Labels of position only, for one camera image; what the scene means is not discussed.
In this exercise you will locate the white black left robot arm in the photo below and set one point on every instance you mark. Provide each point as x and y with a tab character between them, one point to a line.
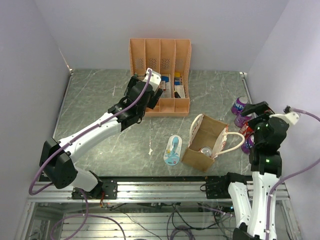
58	157

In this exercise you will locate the aluminium rail frame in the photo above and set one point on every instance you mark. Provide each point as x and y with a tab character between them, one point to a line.
150	190

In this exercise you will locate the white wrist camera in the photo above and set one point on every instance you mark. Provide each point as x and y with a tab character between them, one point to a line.
155	78
290	116

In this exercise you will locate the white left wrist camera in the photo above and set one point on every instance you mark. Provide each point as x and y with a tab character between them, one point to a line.
155	78

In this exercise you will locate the orange plastic file organizer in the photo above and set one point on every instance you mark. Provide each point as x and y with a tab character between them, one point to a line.
171	59

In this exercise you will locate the purple soda can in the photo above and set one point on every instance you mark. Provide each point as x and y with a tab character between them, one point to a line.
240	120
248	144

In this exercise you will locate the white black label pack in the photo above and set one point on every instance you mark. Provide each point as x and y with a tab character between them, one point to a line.
179	90

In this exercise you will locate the silver top soda can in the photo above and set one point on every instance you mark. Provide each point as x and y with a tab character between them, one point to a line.
206	151

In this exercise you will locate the purple Fanta can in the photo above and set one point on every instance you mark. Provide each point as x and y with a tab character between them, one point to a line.
239	104

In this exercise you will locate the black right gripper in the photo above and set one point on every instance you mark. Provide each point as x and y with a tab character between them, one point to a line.
250	108

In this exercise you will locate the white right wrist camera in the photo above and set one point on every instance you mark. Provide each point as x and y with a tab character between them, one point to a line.
290	116

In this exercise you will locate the red cola can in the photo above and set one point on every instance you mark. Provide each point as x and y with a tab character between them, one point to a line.
246	130

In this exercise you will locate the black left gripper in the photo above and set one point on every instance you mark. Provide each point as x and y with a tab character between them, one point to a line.
154	97

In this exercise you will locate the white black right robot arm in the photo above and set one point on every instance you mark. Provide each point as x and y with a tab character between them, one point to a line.
255	219

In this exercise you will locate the blue white stationery packs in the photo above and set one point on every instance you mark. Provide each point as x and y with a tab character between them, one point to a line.
165	85

